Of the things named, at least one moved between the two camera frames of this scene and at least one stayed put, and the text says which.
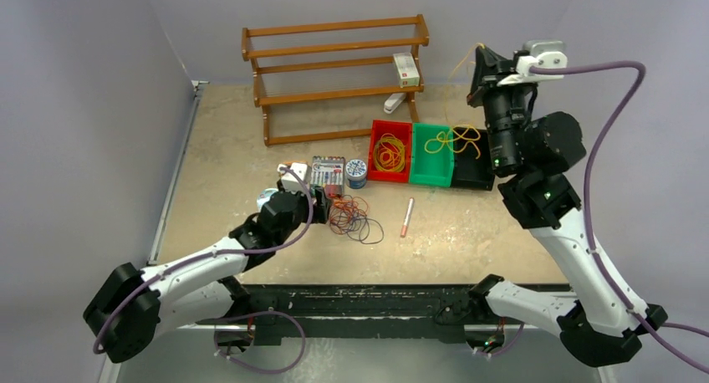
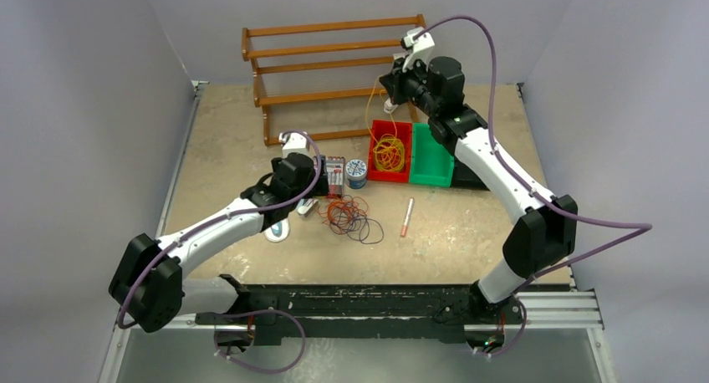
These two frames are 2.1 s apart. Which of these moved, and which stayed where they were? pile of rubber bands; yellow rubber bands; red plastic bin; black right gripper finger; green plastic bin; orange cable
Moved: black right gripper finger; yellow rubber bands
Stayed: red plastic bin; green plastic bin; orange cable; pile of rubber bands
